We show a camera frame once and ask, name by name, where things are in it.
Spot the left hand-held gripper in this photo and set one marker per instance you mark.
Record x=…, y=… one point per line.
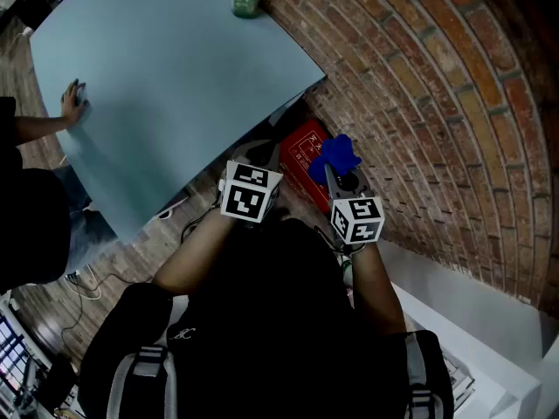
x=244, y=199

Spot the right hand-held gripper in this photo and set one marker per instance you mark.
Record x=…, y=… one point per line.
x=358, y=221

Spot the blue wiping cloth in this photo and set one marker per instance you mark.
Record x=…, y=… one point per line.
x=336, y=155

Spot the red box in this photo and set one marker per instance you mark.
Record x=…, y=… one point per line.
x=299, y=157

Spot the person's right forearm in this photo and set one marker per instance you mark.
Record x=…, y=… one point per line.
x=375, y=290

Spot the person's left forearm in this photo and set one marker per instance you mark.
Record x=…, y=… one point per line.
x=196, y=251

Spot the clear bottle green label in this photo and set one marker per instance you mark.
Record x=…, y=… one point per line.
x=347, y=271

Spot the light blue table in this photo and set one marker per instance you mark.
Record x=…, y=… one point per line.
x=174, y=85

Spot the person's black clothing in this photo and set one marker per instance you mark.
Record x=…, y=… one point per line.
x=271, y=330

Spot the white power strip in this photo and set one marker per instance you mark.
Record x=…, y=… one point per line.
x=71, y=276

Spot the white shelf unit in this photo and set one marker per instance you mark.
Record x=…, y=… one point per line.
x=480, y=347

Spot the stack of magazines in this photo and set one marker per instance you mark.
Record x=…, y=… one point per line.
x=458, y=378

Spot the black framed window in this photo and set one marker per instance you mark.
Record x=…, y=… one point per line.
x=13, y=356

